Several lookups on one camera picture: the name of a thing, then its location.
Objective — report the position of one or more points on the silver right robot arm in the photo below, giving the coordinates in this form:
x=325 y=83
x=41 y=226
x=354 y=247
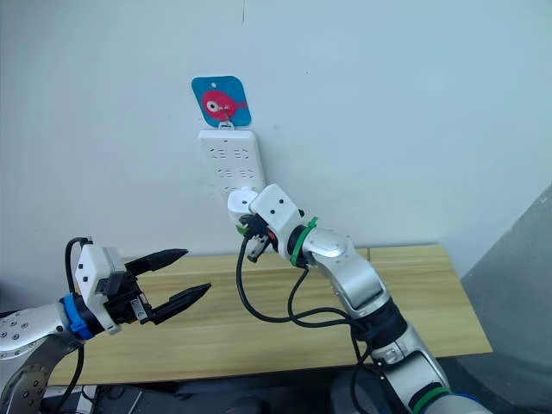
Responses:
x=360 y=280

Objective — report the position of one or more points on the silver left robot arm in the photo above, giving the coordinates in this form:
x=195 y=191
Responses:
x=21 y=328

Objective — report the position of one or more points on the white power strip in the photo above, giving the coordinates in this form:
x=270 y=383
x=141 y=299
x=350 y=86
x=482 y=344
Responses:
x=230 y=159

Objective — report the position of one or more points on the blue fish wall hook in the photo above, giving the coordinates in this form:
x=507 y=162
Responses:
x=222 y=101

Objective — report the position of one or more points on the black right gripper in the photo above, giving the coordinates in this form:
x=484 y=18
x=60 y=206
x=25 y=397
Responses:
x=261 y=241

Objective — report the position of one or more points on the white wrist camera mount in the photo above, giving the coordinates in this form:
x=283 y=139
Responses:
x=276 y=207
x=92 y=263

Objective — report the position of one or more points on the white box under table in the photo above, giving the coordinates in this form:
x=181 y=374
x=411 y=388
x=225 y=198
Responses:
x=82 y=399

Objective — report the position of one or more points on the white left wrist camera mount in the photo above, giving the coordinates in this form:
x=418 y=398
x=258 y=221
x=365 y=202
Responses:
x=92 y=263

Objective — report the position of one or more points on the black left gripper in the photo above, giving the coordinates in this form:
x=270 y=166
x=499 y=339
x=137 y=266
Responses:
x=123 y=297

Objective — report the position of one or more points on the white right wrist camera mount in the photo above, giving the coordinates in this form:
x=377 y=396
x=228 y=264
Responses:
x=276 y=207

